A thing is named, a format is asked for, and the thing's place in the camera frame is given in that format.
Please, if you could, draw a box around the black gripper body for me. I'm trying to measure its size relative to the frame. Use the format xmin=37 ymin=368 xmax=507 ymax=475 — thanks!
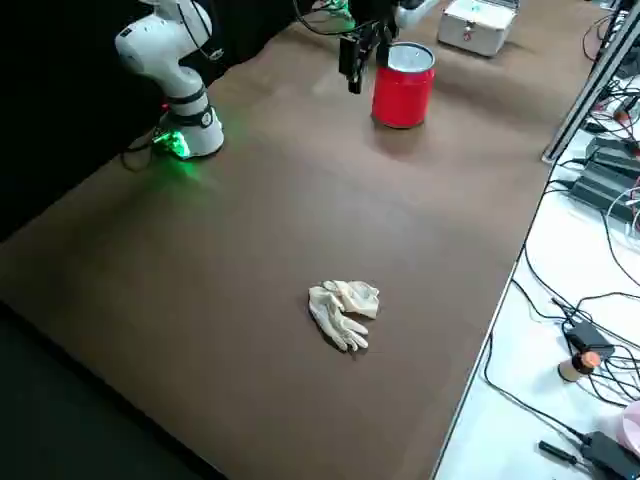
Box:
xmin=352 ymin=16 xmax=401 ymax=55

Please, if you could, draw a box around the red cylindrical trash can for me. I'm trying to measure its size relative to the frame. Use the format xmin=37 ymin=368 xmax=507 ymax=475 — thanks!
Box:
xmin=370 ymin=42 xmax=436 ymax=130

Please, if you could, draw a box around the cream disposable glove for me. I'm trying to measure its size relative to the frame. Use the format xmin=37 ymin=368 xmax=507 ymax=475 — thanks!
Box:
xmin=324 ymin=279 xmax=381 ymax=320
xmin=307 ymin=284 xmax=370 ymax=351

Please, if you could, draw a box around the aluminium carry case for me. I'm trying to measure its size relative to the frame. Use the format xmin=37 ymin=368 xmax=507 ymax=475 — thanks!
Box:
xmin=437 ymin=0 xmax=520 ymax=57

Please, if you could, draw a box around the black power adapter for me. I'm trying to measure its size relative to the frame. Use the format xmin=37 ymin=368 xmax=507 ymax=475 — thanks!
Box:
xmin=571 ymin=163 xmax=640 ymax=222
xmin=584 ymin=137 xmax=640 ymax=176

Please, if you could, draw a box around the small black charger box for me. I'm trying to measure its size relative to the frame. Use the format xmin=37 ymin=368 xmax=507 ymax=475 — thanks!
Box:
xmin=562 ymin=322 xmax=615 ymax=359

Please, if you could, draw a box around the black cylindrical plug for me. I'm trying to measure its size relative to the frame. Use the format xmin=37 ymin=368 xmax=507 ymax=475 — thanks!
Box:
xmin=538 ymin=439 xmax=585 ymax=467

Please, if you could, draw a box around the pink plastic object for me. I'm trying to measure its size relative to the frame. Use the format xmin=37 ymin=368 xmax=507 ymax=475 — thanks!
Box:
xmin=598 ymin=403 xmax=640 ymax=462

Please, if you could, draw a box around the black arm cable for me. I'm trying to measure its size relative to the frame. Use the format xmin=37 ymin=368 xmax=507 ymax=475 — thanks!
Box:
xmin=292 ymin=0 xmax=356 ymax=36

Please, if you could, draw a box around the aluminium frame post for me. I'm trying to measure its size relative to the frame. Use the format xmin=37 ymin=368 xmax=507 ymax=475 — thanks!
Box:
xmin=541 ymin=9 xmax=640 ymax=162

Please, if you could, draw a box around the long black desk cable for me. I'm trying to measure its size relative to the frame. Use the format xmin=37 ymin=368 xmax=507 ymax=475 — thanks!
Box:
xmin=482 ymin=329 xmax=591 ymax=441

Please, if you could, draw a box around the black adapter with cable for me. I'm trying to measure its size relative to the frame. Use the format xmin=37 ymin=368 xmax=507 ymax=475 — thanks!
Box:
xmin=581 ymin=431 xmax=640 ymax=480

